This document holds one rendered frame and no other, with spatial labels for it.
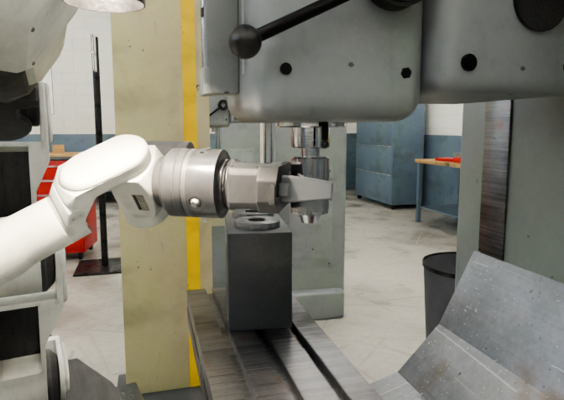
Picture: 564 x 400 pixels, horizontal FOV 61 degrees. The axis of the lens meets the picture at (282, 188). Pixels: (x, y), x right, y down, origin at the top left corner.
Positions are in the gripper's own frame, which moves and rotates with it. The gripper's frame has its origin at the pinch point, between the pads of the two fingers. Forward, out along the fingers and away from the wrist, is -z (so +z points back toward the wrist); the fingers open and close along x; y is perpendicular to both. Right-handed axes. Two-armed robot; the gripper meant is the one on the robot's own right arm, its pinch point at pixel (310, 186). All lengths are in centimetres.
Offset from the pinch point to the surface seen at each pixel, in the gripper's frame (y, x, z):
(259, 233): 12.1, 25.9, 11.8
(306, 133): -6.6, -2.4, 0.3
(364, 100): -10.1, -8.0, -6.3
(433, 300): 76, 178, -43
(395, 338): 122, 236, -31
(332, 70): -13.0, -9.6, -3.0
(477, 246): 13.2, 30.0, -27.1
